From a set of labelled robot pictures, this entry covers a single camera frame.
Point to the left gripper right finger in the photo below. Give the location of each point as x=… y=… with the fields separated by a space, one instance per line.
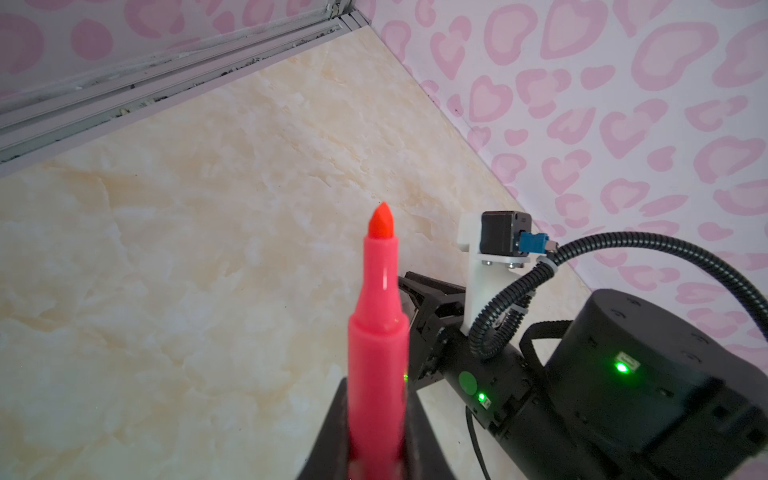
x=423 y=457

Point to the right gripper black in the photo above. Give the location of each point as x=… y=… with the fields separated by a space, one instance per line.
x=626 y=390

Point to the pink marker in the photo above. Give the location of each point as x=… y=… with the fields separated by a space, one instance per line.
x=378 y=344

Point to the wall base aluminium rail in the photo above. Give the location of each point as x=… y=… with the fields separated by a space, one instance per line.
x=58 y=119

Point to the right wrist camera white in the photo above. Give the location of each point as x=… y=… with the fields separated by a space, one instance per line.
x=499 y=244

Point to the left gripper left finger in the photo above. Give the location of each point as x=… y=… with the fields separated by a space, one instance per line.
x=329 y=456

